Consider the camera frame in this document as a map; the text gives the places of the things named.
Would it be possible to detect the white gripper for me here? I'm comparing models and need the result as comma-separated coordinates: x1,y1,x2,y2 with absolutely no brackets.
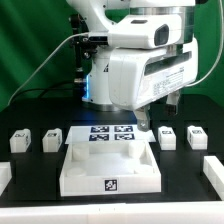
108,39,198,132

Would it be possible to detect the white square tabletop tray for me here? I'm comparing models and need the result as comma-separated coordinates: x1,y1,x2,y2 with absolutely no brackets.
59,140,161,196

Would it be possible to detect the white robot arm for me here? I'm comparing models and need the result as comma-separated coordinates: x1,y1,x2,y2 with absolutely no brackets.
66,0,198,131

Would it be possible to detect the paper sheet with tags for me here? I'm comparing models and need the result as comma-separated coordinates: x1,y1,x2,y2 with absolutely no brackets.
65,124,156,144

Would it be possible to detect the white right obstacle wall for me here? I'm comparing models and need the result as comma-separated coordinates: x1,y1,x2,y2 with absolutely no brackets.
203,156,224,201

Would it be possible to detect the white obstacle wall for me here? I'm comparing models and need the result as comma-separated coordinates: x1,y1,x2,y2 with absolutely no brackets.
203,156,224,201
0,162,12,196
0,201,224,224

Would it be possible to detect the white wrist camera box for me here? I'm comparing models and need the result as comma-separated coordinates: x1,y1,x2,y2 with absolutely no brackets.
108,14,182,49

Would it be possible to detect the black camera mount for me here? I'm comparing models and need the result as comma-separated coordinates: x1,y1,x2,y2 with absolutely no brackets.
69,14,108,84

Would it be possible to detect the white front obstacle wall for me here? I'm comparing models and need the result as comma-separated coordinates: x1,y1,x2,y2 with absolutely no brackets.
0,201,224,224

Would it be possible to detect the black cable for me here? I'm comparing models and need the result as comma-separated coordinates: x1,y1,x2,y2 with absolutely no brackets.
13,81,84,101

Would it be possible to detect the white cable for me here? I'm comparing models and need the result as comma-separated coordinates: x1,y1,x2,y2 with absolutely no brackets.
7,32,90,107

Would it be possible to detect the white left obstacle wall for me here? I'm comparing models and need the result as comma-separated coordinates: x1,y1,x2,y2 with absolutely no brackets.
0,162,12,196

